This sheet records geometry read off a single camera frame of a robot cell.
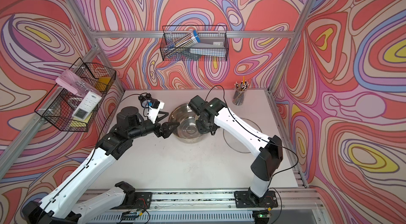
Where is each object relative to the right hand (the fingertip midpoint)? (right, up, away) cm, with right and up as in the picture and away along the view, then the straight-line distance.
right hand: (208, 132), depth 77 cm
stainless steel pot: (-12, -3, +22) cm, 25 cm away
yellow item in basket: (-53, +26, +1) cm, 59 cm away
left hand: (-15, +8, -9) cm, 19 cm away
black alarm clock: (-41, +16, +28) cm, 53 cm away
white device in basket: (-54, +13, -8) cm, 56 cm away
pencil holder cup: (+22, +20, +30) cm, 42 cm away
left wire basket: (-64, +14, -4) cm, 65 cm away
